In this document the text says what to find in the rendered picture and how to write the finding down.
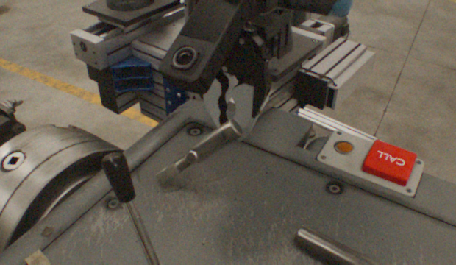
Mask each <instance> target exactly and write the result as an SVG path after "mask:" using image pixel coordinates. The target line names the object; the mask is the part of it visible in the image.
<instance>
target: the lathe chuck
mask: <svg viewBox="0 0 456 265"><path fill-rule="evenodd" d="M68 127H69V128H70V129H63V128H56V127H55V125H54V124H44V125H40V126H37V127H33V128H31V129H29V130H27V131H24V132H22V133H21V134H19V135H17V136H16V137H14V138H12V139H10V141H8V142H7V143H5V144H4V145H3V146H1V147H0V216H1V213H2V212H3V210H4V208H5V206H6V205H7V203H8V202H9V200H10V199H11V197H12V195H13V194H14V193H15V192H16V189H17V188H18V187H19V186H20V185H21V184H22V182H23V181H25V179H26V178H27V177H28V176H30V174H31V173H32V172H33V171H34V170H36V168H37V167H39V165H40V164H42V163H43V162H45V161H46V160H47V159H49V158H50V157H51V156H53V155H55V154H56V153H58V152H60V151H62V150H64V149H65V148H68V147H70V146H73V145H75V144H80V143H83V142H88V141H104V142H108V143H110V142H109V141H106V140H104V139H102V138H100V137H98V136H96V135H94V134H92V133H90V132H88V131H86V130H84V129H82V128H80V127H77V126H74V125H72V124H69V125H68ZM16 152H21V153H23V154H24V161H23V162H22V163H21V164H20V165H19V166H18V167H16V168H14V169H12V170H9V169H5V168H4V162H5V159H6V158H7V157H8V156H10V155H11V154H13V153H16Z"/></svg>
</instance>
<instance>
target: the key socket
mask: <svg viewBox="0 0 456 265"><path fill-rule="evenodd" d="M23 161H24V154H23V153H21V152H16V153H13V154H11V155H10V156H8V157H7V158H6V159H5V162H4V168H5V169H9V170H12V169H14V168H16V167H18V166H19V165H20V164H21V163H22V162H23Z"/></svg>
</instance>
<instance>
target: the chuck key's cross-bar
mask: <svg viewBox="0 0 456 265"><path fill-rule="evenodd" d="M288 96H289V93H288V92H287V91H283V92H282V93H279V94H277V95H276V96H274V97H273V98H271V99H269V100H268V101H267V103H266V106H265V107H263V109H262V110H261V111H260V115H259V116H261V115H262V114H264V113H266V112H267V111H268V110H270V109H271V108H273V107H274V106H275V105H277V104H279V103H280V102H281V101H282V100H283V99H285V98H287V97H288ZM259 116H258V118H259ZM224 141H225V137H224V135H223V134H221V133H218V134H215V135H214V136H212V137H211V138H208V139H207V141H204V142H203V143H201V144H200V145H198V146H196V147H195V148H193V149H191V150H189V151H188V152H187V154H186V156H185V159H186V161H187V162H189V163H196V162H197V161H199V160H200V159H202V158H203V157H205V156H206V155H208V154H209V153H211V152H212V150H214V149H215V148H217V147H218V146H220V145H221V144H223V143H224Z"/></svg>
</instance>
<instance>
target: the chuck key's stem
mask: <svg viewBox="0 0 456 265"><path fill-rule="evenodd" d="M218 133H221V134H223V135H224V137H225V141H224V143H223V144H221V145H220V146H218V147H217V148H215V149H214V150H212V152H211V153H209V154H208V155H206V156H205V157H203V158H202V159H200V160H199V161H197V163H198V164H200V163H201V162H202V161H203V160H206V159H208V158H209V157H210V156H212V155H214V154H215V153H217V152H219V150H220V149H222V148H224V147H225V146H226V145H229V144H231V143H232V142H233V141H235V139H236V138H238V137H241V136H242V133H243V132H242V129H241V126H240V125H238V123H237V122H236V121H235V120H232V119H230V120H229V121H226V122H225V123H224V124H222V125H221V126H220V127H218V128H216V129H215V130H213V131H212V132H211V133H210V134H208V135H206V136H205V137H203V138H201V139H200V141H198V142H197V143H195V144H194V145H193V146H190V147H189V148H188V151H189V150H191V149H193V148H195V147H196V146H198V145H200V144H201V143H203V142H204V141H207V139H208V138H211V137H212V136H214V135H215V134H218ZM185 156H186V155H184V156H182V157H181V158H180V159H179V160H177V161H174V162H173V163H172V164H170V165H169V166H167V168H165V169H163V170H162V171H161V172H160V173H158V174H156V177H157V179H158V180H159V181H160V182H161V185H163V184H164V183H165V182H166V181H168V180H170V179H171V178H172V177H175V176H176V175H178V174H179V173H180V172H182V171H184V170H185V169H186V168H188V167H189V166H192V165H193V164H192V163H189V162H187V161H186V159H185Z"/></svg>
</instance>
